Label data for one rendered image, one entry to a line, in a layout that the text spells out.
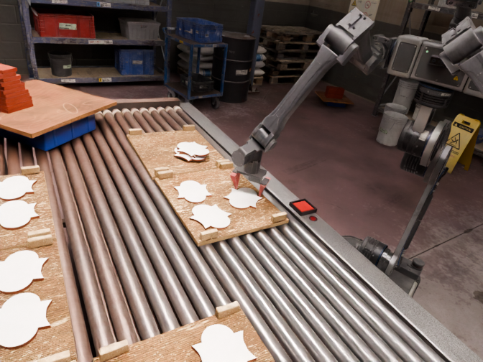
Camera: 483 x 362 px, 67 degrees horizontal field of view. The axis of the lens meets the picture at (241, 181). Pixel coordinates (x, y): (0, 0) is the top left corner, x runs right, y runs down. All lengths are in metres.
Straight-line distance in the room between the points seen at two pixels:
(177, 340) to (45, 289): 0.35
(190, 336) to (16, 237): 0.59
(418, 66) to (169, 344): 1.35
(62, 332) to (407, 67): 1.48
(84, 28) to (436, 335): 5.09
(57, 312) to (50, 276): 0.12
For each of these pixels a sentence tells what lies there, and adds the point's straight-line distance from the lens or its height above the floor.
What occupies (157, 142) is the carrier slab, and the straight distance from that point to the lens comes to 1.73.
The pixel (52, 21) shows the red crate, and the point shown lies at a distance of 5.39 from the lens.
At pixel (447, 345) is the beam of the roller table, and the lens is 1.14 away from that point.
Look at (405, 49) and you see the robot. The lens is 1.68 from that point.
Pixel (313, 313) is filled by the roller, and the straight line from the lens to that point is 1.03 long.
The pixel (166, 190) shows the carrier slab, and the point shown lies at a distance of 1.37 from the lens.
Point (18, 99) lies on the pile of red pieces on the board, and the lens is 1.81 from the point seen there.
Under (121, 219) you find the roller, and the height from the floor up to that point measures 0.92.
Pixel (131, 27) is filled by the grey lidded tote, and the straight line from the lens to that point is 5.62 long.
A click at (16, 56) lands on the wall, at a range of 6.11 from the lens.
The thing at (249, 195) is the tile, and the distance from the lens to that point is 1.37.
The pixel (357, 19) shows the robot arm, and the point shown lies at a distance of 1.23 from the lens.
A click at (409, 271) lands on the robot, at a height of 0.28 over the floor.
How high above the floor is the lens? 1.67
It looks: 30 degrees down
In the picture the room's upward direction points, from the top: 9 degrees clockwise
